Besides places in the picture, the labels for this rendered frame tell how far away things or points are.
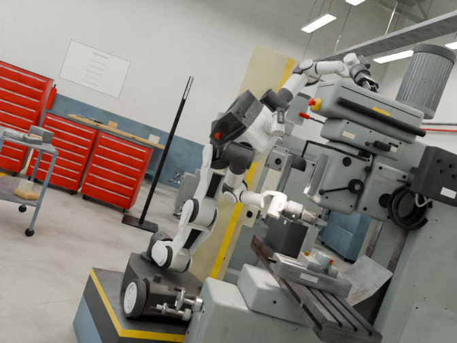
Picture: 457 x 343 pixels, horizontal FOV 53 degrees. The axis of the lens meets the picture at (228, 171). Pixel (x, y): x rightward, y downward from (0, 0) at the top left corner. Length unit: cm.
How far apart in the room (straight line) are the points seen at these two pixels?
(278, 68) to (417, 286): 229
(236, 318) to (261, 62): 238
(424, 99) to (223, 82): 913
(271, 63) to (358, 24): 855
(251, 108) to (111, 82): 897
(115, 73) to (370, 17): 637
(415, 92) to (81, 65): 955
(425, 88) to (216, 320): 145
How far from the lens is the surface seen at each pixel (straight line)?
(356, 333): 185
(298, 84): 259
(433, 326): 249
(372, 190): 227
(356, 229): 958
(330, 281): 218
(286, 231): 263
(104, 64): 1124
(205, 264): 407
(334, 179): 221
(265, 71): 398
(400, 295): 235
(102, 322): 277
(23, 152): 696
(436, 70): 243
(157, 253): 285
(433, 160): 211
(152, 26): 1131
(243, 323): 221
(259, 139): 230
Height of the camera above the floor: 144
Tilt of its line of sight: 3 degrees down
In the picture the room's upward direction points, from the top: 20 degrees clockwise
